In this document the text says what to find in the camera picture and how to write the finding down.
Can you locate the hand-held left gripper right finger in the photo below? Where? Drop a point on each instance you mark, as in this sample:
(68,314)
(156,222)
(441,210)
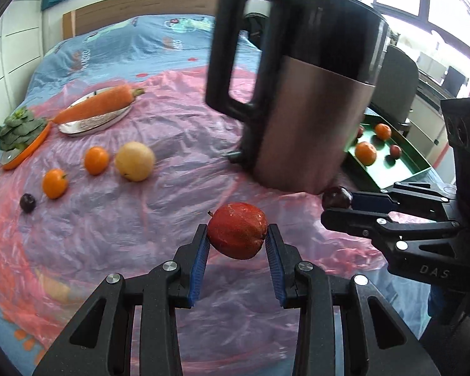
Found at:
(277,266)

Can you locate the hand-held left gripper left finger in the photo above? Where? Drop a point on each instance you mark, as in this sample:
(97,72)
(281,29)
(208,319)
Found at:
(199,266)

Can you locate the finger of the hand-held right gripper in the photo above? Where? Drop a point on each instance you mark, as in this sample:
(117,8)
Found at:
(348,219)
(376,201)

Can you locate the dark plum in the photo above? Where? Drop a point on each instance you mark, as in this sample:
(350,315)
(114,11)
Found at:
(337,197)
(27,202)

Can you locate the green tray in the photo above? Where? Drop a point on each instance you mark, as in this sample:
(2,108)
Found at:
(399,168)

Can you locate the large orange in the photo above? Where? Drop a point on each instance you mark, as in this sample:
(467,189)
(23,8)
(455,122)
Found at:
(365,153)
(383,131)

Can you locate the red apple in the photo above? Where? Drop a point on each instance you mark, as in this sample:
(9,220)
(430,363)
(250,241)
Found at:
(360,131)
(395,151)
(238,230)

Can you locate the yellow pear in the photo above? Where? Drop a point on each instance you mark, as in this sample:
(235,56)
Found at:
(135,161)

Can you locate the small orange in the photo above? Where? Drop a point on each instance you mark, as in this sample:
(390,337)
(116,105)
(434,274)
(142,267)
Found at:
(96,160)
(55,183)

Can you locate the person's right forearm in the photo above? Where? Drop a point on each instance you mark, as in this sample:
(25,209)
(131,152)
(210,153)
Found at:
(442,305)

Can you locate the pink plastic sheet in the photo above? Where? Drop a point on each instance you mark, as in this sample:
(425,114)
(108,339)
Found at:
(141,223)

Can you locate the black and copper electric kettle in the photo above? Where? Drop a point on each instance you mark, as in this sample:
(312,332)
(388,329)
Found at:
(309,125)

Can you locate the grey office chair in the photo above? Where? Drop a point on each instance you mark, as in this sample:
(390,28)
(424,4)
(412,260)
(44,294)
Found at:
(399,86)

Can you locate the black monitor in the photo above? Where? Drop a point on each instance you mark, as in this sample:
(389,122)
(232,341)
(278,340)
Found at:
(453,80)

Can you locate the silver patterned plate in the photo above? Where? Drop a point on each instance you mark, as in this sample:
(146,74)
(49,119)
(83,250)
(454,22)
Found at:
(90,125)

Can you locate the carrot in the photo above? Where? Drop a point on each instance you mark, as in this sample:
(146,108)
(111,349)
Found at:
(98,105)

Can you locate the window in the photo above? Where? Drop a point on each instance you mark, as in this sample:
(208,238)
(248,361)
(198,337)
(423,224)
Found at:
(434,4)

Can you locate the orange plate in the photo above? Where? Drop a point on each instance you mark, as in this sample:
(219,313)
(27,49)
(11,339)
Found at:
(31,149)

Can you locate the green leafy vegetable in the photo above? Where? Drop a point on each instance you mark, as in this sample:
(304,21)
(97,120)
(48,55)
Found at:
(19,129)

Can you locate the wooden headboard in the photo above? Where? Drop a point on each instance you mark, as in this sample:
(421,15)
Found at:
(141,6)

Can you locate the white wardrobe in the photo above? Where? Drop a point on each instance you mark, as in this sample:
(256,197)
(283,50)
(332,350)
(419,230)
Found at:
(15,47)

